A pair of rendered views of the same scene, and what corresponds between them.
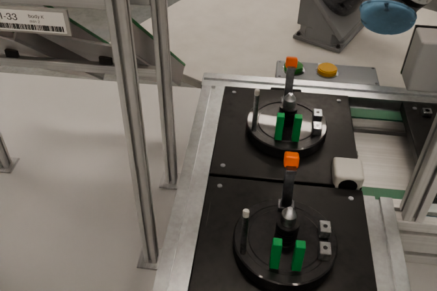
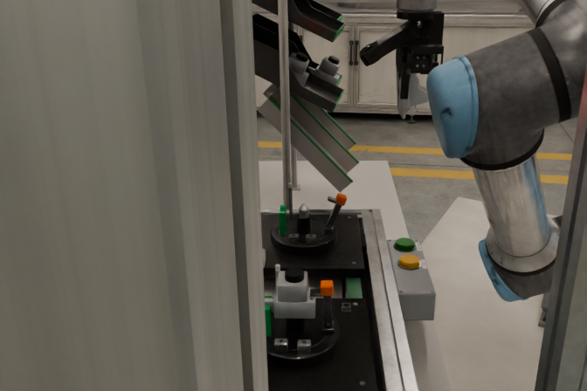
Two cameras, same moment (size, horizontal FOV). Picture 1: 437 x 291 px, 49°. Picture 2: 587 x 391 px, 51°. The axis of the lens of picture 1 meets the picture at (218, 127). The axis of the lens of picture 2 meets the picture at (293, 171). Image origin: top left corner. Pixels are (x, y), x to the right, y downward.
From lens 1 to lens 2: 1.38 m
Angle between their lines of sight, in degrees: 74
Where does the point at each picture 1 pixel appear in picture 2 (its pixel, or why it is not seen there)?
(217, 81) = (368, 214)
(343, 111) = (337, 264)
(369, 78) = (408, 287)
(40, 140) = (319, 193)
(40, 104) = (358, 186)
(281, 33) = not seen: hidden behind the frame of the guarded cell
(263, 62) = (479, 273)
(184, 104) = not seen: hidden behind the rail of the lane
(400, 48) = not seen: outside the picture
